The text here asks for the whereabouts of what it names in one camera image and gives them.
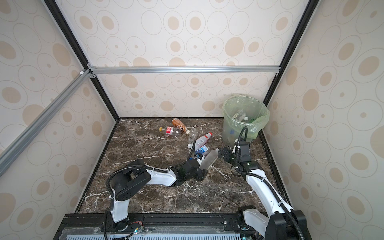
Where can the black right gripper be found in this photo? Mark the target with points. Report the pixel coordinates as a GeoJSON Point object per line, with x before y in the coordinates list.
{"type": "Point", "coordinates": [222, 153]}

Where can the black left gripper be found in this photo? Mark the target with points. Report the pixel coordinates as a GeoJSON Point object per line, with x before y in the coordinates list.
{"type": "Point", "coordinates": [201, 174]}

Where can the large clear square bottle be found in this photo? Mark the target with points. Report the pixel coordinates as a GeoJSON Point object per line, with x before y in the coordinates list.
{"type": "Point", "coordinates": [209, 160]}

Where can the blue label clear bottle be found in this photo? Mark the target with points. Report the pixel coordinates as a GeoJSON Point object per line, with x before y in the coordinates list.
{"type": "Point", "coordinates": [202, 152]}

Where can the red cap white bottle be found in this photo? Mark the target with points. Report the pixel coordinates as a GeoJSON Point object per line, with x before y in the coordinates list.
{"type": "Point", "coordinates": [201, 141]}

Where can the yellow cap red label bottle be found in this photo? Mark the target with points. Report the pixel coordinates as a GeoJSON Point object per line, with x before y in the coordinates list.
{"type": "Point", "coordinates": [170, 131]}

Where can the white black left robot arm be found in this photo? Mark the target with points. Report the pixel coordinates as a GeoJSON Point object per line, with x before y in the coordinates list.
{"type": "Point", "coordinates": [124, 183]}

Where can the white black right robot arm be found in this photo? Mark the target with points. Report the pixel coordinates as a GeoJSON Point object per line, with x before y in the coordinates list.
{"type": "Point", "coordinates": [281, 221]}

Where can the mesh bin with green liner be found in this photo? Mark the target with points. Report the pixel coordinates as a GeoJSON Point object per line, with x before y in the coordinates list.
{"type": "Point", "coordinates": [241, 111]}

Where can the clear crushed unlabeled bottle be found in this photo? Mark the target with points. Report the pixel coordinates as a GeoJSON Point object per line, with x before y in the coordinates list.
{"type": "Point", "coordinates": [192, 135]}

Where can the brown tea bottle at back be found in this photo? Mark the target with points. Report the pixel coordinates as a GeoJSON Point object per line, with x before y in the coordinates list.
{"type": "Point", "coordinates": [180, 125]}

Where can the horizontal aluminium back rail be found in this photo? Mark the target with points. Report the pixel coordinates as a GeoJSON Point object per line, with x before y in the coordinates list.
{"type": "Point", "coordinates": [185, 70]}

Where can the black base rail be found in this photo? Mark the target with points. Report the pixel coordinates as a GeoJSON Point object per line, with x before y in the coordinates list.
{"type": "Point", "coordinates": [144, 226]}

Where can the diagonal aluminium left rail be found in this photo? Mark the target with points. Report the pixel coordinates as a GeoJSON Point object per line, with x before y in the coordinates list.
{"type": "Point", "coordinates": [14, 150]}

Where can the black right corner post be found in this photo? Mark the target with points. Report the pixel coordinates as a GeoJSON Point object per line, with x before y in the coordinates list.
{"type": "Point", "coordinates": [302, 25]}

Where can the black corner post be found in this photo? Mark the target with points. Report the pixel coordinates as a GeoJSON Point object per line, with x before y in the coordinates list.
{"type": "Point", "coordinates": [59, 18]}
{"type": "Point", "coordinates": [302, 25]}

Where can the black left corner post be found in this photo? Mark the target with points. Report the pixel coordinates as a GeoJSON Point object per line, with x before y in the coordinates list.
{"type": "Point", "coordinates": [59, 18]}

